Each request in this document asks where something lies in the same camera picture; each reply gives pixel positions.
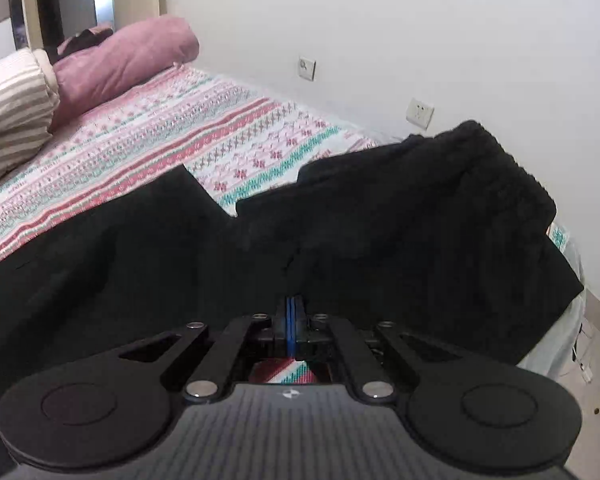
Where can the pink pillow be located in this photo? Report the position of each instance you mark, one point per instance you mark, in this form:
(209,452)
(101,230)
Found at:
(120,60)

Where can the white wall socket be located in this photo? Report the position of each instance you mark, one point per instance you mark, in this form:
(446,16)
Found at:
(420,112)
(306,67)

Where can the mirror with beige frame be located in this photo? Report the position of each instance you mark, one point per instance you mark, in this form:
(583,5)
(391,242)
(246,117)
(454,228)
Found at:
(55,0)

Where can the patterned pink bed sheet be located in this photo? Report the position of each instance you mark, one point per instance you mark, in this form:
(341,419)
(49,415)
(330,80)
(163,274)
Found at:
(190,130)

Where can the dark cloth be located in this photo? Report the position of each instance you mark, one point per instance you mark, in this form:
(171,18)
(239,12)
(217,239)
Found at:
(85,40)

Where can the black pants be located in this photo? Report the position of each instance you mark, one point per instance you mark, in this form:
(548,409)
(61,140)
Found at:
(390,240)

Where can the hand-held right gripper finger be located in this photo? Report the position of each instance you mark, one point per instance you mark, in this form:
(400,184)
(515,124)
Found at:
(296,327)
(288,327)

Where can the striped beige pillow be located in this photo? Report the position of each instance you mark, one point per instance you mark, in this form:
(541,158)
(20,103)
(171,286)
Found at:
(10,110)

